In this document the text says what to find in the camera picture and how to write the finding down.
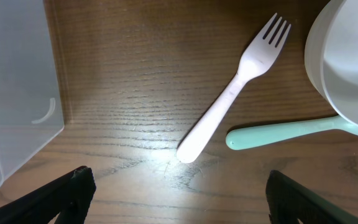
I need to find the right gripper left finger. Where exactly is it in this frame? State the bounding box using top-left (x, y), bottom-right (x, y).
top-left (0, 166), bottom-right (96, 224)

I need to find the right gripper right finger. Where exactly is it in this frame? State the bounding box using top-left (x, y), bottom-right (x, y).
top-left (265, 170), bottom-right (358, 224)

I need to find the clear plastic container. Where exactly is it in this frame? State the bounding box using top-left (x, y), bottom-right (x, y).
top-left (0, 0), bottom-right (64, 186)

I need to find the mint green plastic spoon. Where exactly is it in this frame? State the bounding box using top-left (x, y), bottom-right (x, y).
top-left (226, 116), bottom-right (358, 151)

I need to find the white plastic fork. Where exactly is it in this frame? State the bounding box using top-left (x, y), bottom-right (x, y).
top-left (176, 14), bottom-right (291, 163)

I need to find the grey plastic bowl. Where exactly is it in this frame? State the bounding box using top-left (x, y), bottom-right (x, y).
top-left (305, 0), bottom-right (358, 127)

